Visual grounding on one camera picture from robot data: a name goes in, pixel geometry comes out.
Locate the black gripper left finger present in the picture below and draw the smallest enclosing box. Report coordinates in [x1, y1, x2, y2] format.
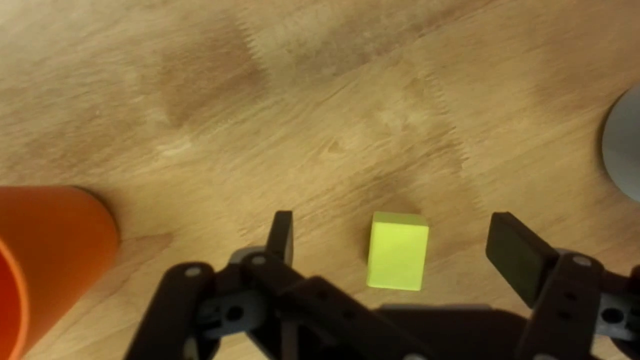
[127, 209, 414, 360]

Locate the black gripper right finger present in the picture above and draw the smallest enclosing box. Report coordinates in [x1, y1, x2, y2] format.
[487, 211, 640, 360]

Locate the grey measuring cup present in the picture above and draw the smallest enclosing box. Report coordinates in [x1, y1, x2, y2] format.
[600, 85, 640, 202]

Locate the orange plastic cup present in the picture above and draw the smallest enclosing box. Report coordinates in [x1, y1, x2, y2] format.
[0, 185, 120, 360]

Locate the yellow cube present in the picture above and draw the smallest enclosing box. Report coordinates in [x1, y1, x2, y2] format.
[366, 211, 431, 291]

